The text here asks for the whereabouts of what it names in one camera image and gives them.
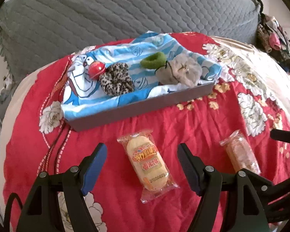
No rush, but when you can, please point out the pink packaged rice cracker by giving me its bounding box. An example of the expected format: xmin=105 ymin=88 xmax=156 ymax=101
xmin=220 ymin=130 xmax=261 ymax=175

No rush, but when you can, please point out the yellow packaged rice cracker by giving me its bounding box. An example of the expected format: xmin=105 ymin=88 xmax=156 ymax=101
xmin=117 ymin=129 xmax=179 ymax=204

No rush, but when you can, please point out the beige sheer scrunchie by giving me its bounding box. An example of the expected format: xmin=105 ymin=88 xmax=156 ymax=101
xmin=155 ymin=53 xmax=202 ymax=87

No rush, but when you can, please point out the leopard print scrunchie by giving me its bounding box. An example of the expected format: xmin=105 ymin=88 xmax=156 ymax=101
xmin=99 ymin=62 xmax=135 ymax=96

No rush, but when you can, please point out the green fuzzy scrunchie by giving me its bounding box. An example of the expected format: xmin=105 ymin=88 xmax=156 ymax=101
xmin=140 ymin=52 xmax=166 ymax=70

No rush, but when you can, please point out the red surprise egg toy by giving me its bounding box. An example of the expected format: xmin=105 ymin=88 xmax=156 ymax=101
xmin=88 ymin=61 xmax=106 ymax=80

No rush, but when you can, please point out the clutter pile at bedside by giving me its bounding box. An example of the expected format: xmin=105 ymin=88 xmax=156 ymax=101
xmin=257 ymin=0 xmax=290 ymax=75

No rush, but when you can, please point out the red floral quilt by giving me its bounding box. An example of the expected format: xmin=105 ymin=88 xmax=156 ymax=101
xmin=0 ymin=32 xmax=290 ymax=231

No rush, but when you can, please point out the grey bag on floor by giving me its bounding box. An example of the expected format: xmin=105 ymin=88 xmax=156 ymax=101
xmin=0 ymin=86 xmax=17 ymax=127

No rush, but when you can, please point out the grey shallow tray box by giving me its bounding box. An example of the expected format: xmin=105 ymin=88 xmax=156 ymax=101
xmin=66 ymin=82 xmax=214 ymax=131

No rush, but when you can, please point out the blue striped Doraemon cloth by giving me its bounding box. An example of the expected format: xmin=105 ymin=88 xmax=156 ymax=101
xmin=61 ymin=32 xmax=222 ymax=121

